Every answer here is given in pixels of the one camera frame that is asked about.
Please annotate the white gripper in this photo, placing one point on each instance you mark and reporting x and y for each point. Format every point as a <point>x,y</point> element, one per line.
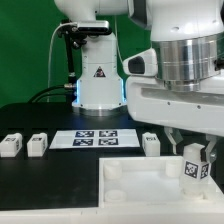
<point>203,111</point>

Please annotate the white square tabletop part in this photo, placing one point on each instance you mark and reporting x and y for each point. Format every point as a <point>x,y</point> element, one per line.
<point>143,181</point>

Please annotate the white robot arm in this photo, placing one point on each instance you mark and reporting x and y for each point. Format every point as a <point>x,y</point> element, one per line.
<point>176,76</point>

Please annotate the white sheet with tags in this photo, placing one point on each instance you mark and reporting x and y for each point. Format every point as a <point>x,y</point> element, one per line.
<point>95,138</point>

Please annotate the white corner fence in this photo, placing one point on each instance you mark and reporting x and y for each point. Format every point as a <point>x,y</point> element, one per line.
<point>207,210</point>

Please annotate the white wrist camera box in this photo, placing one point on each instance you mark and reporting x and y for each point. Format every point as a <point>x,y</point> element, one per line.
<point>141,64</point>

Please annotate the black camera on stand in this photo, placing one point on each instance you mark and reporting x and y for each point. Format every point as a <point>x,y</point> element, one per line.
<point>75,36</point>

